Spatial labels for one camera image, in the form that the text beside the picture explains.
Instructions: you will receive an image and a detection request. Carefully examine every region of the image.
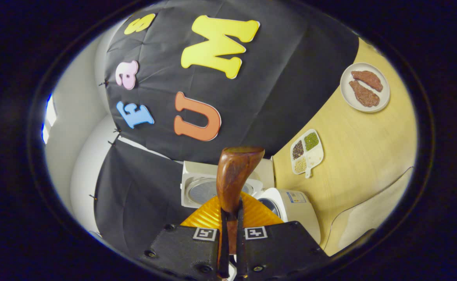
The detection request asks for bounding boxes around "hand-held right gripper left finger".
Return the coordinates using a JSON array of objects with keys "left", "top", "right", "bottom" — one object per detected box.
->
[{"left": 141, "top": 195, "right": 230, "bottom": 281}]

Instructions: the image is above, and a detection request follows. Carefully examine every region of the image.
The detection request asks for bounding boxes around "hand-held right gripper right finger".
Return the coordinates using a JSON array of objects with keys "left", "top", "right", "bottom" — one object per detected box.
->
[{"left": 234, "top": 193, "right": 330, "bottom": 281}]

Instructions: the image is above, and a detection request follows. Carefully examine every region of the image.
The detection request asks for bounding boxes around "white rice cooker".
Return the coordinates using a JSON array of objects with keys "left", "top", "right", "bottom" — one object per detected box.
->
[{"left": 181, "top": 158, "right": 321, "bottom": 244}]

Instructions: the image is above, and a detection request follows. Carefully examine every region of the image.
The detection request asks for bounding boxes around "brown wooden spoon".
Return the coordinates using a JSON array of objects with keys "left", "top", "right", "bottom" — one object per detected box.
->
[{"left": 216, "top": 146, "right": 265, "bottom": 266}]

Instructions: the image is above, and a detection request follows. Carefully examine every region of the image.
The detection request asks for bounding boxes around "white divided grain dish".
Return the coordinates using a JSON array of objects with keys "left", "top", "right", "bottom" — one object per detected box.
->
[{"left": 290, "top": 129, "right": 324, "bottom": 179}]

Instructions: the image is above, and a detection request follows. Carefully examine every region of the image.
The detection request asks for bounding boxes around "black backdrop cloth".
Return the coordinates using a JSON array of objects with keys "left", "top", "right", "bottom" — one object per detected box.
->
[{"left": 94, "top": 0, "right": 360, "bottom": 250}]

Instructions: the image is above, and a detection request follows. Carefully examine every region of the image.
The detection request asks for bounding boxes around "brown meat piece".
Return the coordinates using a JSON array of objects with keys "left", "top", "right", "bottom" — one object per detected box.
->
[
  {"left": 351, "top": 70, "right": 384, "bottom": 92},
  {"left": 349, "top": 80, "right": 380, "bottom": 108}
]

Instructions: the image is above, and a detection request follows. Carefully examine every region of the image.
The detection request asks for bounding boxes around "round white plate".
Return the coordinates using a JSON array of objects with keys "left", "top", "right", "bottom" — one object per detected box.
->
[{"left": 340, "top": 62, "right": 391, "bottom": 113}]

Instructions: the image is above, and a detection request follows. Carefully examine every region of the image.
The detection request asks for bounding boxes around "ceiling light panel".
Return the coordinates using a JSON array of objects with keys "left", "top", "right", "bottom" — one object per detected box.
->
[{"left": 41, "top": 94, "right": 57, "bottom": 145}]

